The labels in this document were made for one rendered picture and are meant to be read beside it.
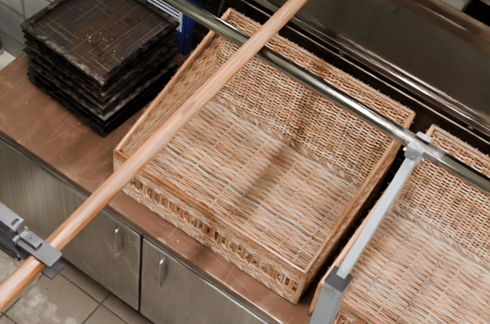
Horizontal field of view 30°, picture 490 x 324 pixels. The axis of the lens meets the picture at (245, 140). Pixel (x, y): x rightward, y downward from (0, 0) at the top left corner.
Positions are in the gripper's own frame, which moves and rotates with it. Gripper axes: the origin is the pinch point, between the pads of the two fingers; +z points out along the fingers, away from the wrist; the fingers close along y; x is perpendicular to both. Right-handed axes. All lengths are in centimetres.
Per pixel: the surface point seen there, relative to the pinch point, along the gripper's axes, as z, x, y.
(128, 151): -25, -54, 52
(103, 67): -40, -63, 39
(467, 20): 30, -99, 3
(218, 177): -6, -67, 61
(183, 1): -18, -63, 2
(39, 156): -46, -45, 62
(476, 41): 34, -99, 7
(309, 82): 13, -62, 3
